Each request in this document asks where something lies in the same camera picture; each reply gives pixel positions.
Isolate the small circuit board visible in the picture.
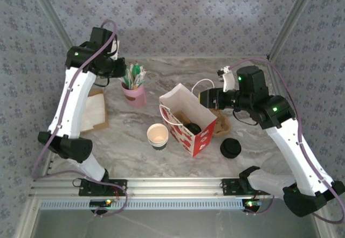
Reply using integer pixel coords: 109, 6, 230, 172
89, 199, 113, 207
242, 199, 263, 209

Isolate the aluminium frame post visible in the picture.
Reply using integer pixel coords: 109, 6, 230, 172
266, 0, 322, 61
25, 0, 82, 62

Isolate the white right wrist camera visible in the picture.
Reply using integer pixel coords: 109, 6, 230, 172
217, 65, 236, 92

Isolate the pink cup holder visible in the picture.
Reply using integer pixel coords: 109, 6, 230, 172
121, 83, 148, 108

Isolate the red white paper bag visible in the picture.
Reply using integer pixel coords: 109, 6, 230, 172
158, 78, 218, 158

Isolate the grey slotted cable duct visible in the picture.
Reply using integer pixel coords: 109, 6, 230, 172
39, 198, 246, 211

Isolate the grey metal panel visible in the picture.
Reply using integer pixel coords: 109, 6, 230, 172
32, 208, 324, 238

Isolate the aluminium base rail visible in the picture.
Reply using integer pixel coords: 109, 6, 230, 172
29, 177, 323, 198

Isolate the brown cardboard tray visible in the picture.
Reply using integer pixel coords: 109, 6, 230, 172
80, 88, 110, 134

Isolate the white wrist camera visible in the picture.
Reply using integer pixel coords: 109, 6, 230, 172
217, 65, 236, 92
109, 40, 121, 61

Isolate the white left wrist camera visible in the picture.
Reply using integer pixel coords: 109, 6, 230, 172
109, 40, 121, 61

